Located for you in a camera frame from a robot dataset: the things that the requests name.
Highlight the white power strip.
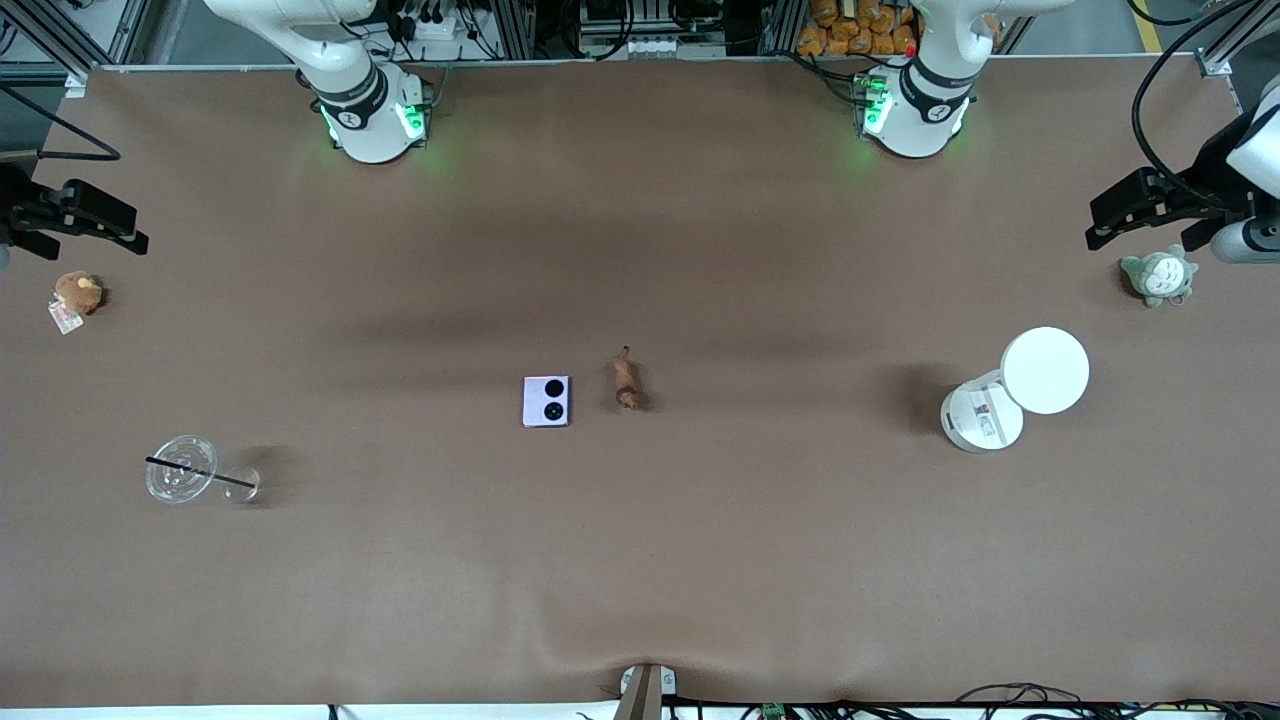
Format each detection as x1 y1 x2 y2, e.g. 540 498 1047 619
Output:
395 5 473 43

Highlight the black drinking straw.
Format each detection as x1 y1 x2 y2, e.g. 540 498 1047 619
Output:
145 457 258 490

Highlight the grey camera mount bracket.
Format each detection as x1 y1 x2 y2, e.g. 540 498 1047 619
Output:
615 662 679 720

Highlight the brown lion statue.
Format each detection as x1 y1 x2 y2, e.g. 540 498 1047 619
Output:
613 345 647 412

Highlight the bag of orange snacks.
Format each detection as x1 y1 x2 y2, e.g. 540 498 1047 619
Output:
796 0 923 58

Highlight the aluminium frame strut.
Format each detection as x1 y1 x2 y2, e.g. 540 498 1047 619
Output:
0 0 101 83
1195 0 1280 79

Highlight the lilac flip phone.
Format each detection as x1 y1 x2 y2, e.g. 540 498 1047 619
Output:
522 375 572 429

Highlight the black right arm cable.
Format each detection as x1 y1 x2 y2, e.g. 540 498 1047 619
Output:
0 84 122 162

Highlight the brown table cloth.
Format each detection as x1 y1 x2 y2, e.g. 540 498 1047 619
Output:
0 55 1280 707

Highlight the grey totoro plush toy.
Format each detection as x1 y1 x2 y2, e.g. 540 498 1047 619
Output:
1119 244 1200 310

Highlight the clear plastic cup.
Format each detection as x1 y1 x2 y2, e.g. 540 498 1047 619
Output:
145 434 263 505

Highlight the brown plush toy with tag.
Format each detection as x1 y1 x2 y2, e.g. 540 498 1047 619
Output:
48 270 107 336

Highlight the white round lid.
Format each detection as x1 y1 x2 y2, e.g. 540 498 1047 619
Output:
1000 326 1092 416

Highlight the white cylindrical container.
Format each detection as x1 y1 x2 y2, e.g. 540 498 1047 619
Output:
940 369 1026 455

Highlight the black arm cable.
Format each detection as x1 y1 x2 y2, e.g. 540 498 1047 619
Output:
1131 0 1280 213
0 84 122 162

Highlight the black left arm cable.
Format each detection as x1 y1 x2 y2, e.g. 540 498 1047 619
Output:
1131 0 1280 213

